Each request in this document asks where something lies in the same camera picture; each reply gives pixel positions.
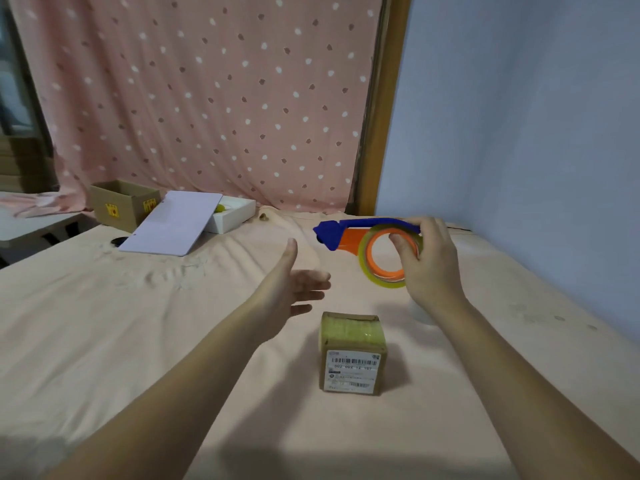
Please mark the person's right hand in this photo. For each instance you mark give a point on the person's right hand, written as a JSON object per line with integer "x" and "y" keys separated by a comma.
{"x": 435, "y": 274}

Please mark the person's left hand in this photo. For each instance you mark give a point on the person's left hand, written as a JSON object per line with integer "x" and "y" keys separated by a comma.
{"x": 277, "y": 299}

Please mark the person's right thumb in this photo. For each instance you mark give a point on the person's right thumb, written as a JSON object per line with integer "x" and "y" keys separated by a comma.
{"x": 403, "y": 243}

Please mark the person's left thumb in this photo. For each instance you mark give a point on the person's left thumb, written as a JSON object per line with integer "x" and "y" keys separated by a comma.
{"x": 290, "y": 257}

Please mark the person's left middle finger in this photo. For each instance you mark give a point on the person's left middle finger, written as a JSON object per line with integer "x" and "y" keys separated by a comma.
{"x": 311, "y": 295}

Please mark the blue orange tape dispenser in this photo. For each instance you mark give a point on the blue orange tape dispenser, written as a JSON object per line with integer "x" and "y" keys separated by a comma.
{"x": 350, "y": 229}

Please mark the person's right forearm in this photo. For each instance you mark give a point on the person's right forearm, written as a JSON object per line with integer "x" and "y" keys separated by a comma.
{"x": 515, "y": 394}

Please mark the person's left forearm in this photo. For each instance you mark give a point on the person's left forearm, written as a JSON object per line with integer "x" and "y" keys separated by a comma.
{"x": 165, "y": 394}

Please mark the clear packing tape roll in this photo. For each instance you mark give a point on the clear packing tape roll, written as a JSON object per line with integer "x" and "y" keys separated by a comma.
{"x": 364, "y": 267}

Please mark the white open box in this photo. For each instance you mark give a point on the white open box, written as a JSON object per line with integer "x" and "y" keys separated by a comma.
{"x": 235, "y": 214}

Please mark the small taped cardboard parcel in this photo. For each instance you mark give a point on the small taped cardboard parcel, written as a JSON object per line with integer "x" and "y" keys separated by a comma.
{"x": 353, "y": 354}

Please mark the white flat box lid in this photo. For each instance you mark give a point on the white flat box lid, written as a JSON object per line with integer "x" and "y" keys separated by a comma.
{"x": 172, "y": 224}

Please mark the small black round object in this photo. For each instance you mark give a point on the small black round object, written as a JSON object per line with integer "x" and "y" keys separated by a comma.
{"x": 120, "y": 241}

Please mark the open brown cardboard box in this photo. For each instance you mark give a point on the open brown cardboard box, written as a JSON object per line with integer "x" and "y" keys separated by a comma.
{"x": 122, "y": 202}

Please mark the peach table cloth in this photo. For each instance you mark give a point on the peach table cloth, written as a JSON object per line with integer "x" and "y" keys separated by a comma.
{"x": 125, "y": 319}

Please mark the pink dotted curtain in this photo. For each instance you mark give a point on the pink dotted curtain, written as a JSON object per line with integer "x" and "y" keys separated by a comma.
{"x": 200, "y": 94}

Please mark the white side table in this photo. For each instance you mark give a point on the white side table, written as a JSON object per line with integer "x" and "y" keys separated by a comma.
{"x": 30, "y": 229}

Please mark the wooden door frame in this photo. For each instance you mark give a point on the wooden door frame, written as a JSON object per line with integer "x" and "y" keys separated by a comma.
{"x": 382, "y": 94}

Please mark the dark window frame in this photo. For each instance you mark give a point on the dark window frame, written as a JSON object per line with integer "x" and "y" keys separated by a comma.
{"x": 20, "y": 69}

